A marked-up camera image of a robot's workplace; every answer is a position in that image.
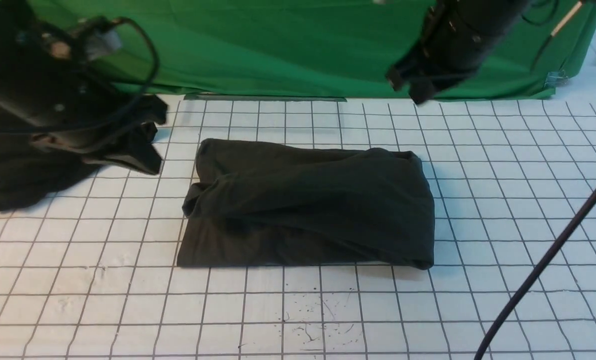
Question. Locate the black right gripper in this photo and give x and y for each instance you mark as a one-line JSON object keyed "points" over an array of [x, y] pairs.
{"points": [[438, 61]]}

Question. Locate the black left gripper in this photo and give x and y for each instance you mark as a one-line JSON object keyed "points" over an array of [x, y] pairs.
{"points": [[127, 143]]}

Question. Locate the gray long sleeve shirt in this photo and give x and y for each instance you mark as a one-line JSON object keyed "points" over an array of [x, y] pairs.
{"points": [[265, 204]]}

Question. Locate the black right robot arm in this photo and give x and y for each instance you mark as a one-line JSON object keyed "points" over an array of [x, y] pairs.
{"points": [[491, 20]]}

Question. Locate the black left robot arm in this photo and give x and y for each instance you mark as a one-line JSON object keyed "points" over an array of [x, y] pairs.
{"points": [[47, 81]]}

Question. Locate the black clothes pile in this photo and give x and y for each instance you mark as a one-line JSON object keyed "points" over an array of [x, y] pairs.
{"points": [[28, 175]]}

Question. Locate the metal binder clip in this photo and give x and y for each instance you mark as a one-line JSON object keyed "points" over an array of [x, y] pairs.
{"points": [[555, 79]]}

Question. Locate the green backdrop cloth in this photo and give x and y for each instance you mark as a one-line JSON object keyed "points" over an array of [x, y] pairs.
{"points": [[291, 48]]}

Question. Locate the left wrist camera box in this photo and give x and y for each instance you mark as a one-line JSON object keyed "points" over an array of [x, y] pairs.
{"points": [[88, 40]]}

